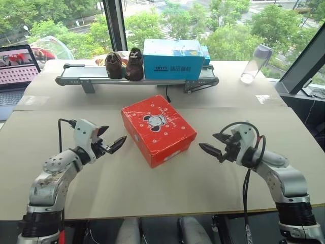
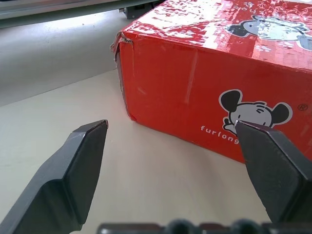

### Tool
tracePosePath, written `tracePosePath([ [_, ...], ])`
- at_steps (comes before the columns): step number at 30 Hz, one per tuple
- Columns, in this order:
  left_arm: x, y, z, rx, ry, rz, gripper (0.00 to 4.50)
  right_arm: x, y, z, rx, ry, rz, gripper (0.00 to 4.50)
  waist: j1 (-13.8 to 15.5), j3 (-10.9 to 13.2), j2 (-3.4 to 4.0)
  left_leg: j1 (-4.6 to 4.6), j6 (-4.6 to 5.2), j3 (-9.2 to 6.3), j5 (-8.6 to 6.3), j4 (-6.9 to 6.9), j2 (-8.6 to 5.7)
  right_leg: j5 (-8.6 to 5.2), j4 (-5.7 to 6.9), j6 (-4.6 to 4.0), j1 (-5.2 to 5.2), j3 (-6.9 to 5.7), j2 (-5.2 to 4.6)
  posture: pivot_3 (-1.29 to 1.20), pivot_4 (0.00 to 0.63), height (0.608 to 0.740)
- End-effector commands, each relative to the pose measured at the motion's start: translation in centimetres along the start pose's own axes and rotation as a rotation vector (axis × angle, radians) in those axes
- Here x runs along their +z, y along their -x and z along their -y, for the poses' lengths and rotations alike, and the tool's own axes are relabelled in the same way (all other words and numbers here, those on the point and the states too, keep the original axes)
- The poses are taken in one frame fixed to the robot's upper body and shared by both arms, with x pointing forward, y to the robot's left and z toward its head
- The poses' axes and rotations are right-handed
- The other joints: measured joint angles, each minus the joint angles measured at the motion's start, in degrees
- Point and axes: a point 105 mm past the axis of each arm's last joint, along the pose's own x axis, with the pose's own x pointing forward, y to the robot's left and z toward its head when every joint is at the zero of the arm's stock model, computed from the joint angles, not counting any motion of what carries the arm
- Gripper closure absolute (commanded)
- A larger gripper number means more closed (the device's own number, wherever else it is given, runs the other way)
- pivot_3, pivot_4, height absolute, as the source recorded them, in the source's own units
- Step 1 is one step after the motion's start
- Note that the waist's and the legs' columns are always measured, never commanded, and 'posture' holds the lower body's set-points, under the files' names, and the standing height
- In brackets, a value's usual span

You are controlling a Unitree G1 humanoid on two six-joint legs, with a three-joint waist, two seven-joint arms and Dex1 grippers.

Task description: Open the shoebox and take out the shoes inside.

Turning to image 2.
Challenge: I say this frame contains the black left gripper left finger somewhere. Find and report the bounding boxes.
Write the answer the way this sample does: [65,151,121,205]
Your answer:
[0,119,109,234]

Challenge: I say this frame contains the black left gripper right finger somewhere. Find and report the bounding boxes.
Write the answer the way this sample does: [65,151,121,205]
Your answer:
[234,119,312,224]

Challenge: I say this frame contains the red cartoon mouse cardboard box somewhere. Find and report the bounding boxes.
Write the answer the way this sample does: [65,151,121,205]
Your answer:
[110,0,312,165]

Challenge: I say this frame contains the grey metal rail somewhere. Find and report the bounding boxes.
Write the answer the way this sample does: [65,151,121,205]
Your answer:
[0,0,156,28]

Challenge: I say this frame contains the dark metal bracket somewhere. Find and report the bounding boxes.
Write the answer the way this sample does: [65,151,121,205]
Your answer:
[118,0,159,20]

